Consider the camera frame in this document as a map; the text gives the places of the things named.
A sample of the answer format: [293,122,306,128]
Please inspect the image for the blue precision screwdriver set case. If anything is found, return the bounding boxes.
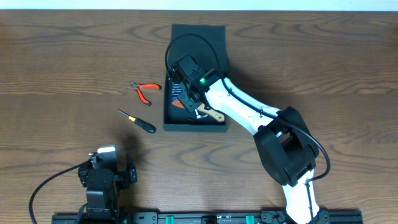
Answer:
[171,83,182,100]

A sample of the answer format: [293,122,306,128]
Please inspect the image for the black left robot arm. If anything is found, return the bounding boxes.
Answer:
[75,152,137,223]

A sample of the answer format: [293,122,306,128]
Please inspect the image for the orange scraper wooden handle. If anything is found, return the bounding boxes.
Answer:
[171,99,226,123]

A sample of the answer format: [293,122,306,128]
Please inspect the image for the red handled pliers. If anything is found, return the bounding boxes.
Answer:
[130,81,162,106]

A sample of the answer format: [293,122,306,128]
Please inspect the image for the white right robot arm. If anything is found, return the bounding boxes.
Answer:
[166,54,319,223]

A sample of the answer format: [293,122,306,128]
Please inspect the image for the black handled claw hammer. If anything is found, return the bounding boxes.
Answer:
[188,109,208,121]

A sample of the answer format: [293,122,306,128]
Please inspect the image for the black open box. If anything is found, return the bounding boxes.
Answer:
[163,24,228,133]

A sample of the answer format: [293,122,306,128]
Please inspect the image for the black mounting rail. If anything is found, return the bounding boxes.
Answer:
[51,210,364,224]

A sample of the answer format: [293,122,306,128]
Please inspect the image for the black yellow screwdriver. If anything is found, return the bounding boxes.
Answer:
[118,110,156,134]

